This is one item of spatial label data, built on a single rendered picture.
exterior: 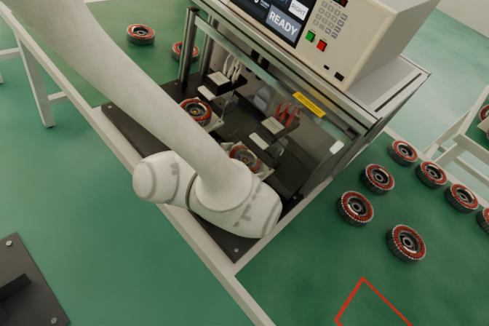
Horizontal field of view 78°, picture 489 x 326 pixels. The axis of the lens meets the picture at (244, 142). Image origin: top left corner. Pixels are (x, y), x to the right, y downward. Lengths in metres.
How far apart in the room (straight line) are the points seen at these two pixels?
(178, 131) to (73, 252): 1.28
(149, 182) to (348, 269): 0.62
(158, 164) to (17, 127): 1.60
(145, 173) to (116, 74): 0.23
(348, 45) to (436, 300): 0.75
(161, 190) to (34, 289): 1.10
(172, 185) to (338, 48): 0.49
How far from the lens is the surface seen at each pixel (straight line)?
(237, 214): 0.52
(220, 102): 1.10
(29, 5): 0.40
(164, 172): 0.58
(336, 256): 0.95
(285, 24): 0.84
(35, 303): 1.59
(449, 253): 1.23
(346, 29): 0.76
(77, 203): 1.76
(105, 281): 1.58
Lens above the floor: 1.51
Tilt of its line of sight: 46 degrees down
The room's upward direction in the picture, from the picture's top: 22 degrees clockwise
